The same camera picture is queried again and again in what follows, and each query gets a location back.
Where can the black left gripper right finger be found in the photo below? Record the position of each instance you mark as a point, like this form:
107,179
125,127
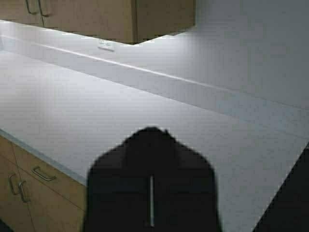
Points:
183,193

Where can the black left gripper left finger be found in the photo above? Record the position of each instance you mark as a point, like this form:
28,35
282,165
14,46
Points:
117,193

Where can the wooden upper wall cabinet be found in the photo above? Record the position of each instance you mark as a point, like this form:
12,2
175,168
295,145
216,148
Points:
121,21

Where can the white wall outlet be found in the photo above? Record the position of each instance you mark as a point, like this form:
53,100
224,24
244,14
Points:
106,45

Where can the wooden lower base cabinet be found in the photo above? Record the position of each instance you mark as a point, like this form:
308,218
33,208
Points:
35,196

